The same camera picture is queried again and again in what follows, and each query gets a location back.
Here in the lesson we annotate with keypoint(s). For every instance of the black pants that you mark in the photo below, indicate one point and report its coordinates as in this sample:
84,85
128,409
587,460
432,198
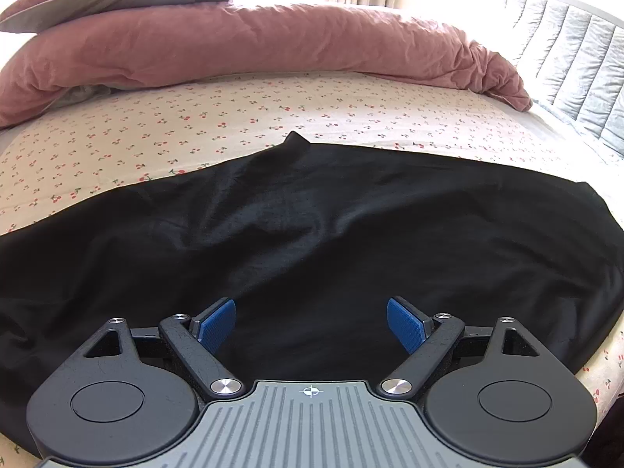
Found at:
317,224

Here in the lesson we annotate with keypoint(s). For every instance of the pink duvet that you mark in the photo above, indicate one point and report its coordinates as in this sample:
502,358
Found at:
253,44

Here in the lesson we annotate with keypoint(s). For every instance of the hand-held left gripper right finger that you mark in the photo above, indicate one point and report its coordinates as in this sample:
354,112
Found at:
405,325

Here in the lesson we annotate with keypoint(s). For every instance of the cherry print bed sheet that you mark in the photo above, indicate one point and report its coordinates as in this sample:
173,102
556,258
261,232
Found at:
195,122

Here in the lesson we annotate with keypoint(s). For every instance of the grey mattress cover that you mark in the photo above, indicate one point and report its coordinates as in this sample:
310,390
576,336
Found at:
575,134

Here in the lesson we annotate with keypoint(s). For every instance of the grey quilted headboard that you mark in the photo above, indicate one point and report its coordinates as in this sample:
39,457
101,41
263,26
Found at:
580,58

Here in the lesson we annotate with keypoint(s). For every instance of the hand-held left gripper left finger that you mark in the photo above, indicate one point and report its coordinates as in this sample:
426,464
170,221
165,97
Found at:
217,325

